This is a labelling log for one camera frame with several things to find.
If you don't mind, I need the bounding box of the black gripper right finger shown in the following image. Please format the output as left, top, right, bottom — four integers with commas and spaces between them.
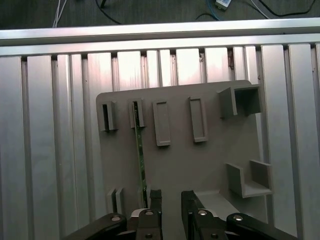
181, 190, 298, 240

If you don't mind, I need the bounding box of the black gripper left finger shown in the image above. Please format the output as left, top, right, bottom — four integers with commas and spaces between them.
62, 188, 164, 240

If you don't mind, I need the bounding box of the green RAM stick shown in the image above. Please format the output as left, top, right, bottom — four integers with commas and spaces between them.
133, 101, 148, 201

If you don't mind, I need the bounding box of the grey parts rack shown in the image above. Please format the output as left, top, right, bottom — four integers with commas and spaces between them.
95, 79, 273, 240

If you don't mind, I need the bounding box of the white adapter box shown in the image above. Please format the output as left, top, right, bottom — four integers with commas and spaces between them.
213, 0, 234, 11

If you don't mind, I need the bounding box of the blue floor cable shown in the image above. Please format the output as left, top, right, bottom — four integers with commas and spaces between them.
204, 0, 224, 23

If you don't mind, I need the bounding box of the black floor cable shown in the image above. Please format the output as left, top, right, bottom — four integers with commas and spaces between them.
94, 0, 122, 25
196, 0, 320, 21

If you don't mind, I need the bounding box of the white floor cable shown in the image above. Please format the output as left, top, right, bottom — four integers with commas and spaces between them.
51, 0, 68, 28

